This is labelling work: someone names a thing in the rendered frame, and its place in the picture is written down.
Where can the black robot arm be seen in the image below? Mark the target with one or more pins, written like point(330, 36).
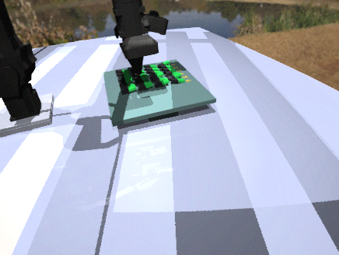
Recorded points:
point(17, 63)

